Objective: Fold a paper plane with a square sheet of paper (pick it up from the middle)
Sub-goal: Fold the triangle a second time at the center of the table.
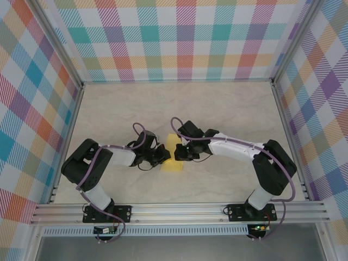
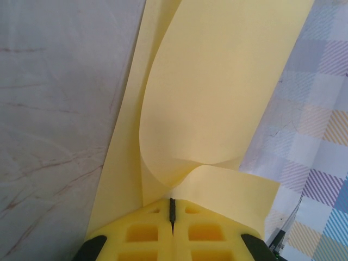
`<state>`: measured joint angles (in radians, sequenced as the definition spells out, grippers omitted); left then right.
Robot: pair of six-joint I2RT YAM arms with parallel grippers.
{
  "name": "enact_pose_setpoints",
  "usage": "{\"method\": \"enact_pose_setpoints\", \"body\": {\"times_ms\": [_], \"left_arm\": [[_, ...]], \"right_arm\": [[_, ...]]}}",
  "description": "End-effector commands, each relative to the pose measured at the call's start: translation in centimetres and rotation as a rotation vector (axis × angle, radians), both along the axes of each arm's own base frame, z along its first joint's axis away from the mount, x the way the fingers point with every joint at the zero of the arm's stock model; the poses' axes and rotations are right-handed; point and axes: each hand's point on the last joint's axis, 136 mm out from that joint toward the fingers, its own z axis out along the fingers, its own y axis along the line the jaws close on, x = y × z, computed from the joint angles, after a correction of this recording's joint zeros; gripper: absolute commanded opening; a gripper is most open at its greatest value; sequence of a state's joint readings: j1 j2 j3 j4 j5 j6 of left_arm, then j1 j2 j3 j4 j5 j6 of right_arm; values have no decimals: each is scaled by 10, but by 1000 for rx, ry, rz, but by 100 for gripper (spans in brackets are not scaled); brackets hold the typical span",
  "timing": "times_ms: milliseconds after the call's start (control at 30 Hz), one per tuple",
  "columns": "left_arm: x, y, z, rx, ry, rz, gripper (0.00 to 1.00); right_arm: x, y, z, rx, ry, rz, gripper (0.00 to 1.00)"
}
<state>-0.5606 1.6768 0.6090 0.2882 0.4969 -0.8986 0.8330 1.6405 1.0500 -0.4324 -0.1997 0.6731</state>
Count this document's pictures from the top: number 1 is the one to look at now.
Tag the yellow square paper sheet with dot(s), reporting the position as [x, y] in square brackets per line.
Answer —
[174, 166]

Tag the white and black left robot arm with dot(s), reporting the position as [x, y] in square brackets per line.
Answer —
[89, 174]

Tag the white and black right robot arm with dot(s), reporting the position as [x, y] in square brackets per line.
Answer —
[233, 148]

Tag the grey metal sheet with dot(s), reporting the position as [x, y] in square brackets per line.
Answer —
[176, 250]

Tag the long aluminium mounting rail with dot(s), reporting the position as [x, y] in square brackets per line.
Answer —
[176, 213]

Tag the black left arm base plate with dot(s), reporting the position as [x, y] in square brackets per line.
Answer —
[125, 213]

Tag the aluminium table side rail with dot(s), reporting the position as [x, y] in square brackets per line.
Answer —
[71, 122]
[286, 122]

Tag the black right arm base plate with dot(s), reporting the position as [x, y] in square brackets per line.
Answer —
[233, 216]

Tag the aluminium frame post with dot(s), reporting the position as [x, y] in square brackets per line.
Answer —
[295, 40]
[59, 43]

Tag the aluminium frame leg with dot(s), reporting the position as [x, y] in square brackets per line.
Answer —
[326, 244]
[34, 244]

